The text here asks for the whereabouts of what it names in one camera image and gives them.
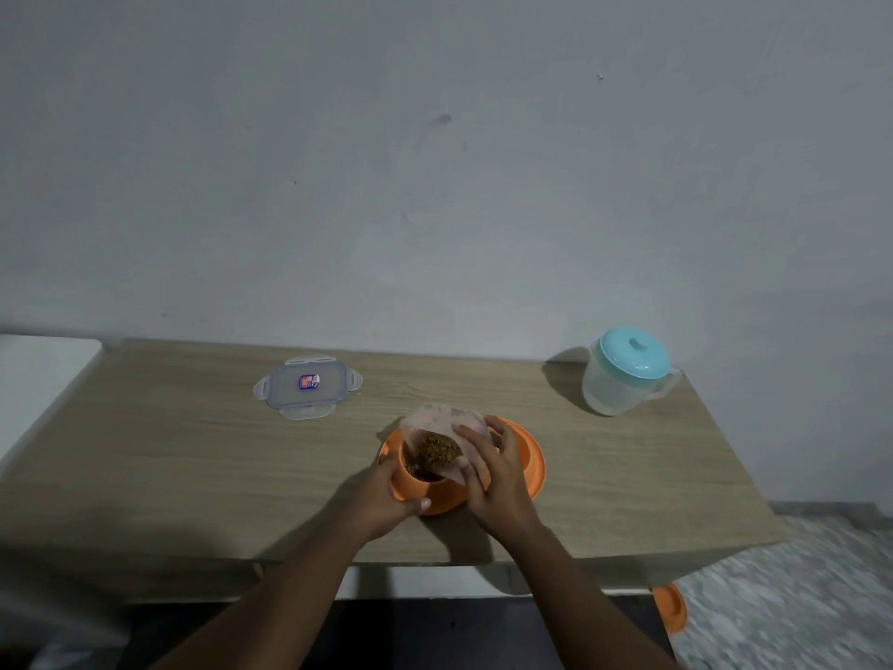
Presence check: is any clear plastic food container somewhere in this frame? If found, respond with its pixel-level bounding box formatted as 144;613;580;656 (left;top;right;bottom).
400;403;500;483

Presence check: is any orange pet bowl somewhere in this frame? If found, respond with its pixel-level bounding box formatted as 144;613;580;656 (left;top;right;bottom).
377;415;547;517

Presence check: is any clear pitcher with teal lid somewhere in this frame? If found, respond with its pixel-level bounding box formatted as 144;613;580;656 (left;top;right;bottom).
580;326;683;418

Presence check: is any white side table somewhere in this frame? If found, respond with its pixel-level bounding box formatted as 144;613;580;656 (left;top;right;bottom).
0;334;105;471

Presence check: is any person's right hand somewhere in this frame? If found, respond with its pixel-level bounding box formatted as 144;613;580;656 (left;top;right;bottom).
453;415;543;546

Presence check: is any person's right forearm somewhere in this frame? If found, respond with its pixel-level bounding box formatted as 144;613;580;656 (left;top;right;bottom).
487;517;683;670

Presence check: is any small orange plastic dish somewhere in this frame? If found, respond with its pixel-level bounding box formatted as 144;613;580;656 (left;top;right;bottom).
652;583;689;635

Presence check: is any brown dry pet food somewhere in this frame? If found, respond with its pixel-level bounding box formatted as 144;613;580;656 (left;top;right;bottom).
407;432;464;482

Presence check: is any clear container lid with label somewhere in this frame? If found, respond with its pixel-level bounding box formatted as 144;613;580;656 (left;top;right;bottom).
253;355;364;421

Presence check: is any person's left hand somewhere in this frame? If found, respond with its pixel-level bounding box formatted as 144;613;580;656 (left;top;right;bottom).
347;453;433;545

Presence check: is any person's left forearm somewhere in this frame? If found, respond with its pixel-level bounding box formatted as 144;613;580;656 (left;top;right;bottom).
148;515;379;670

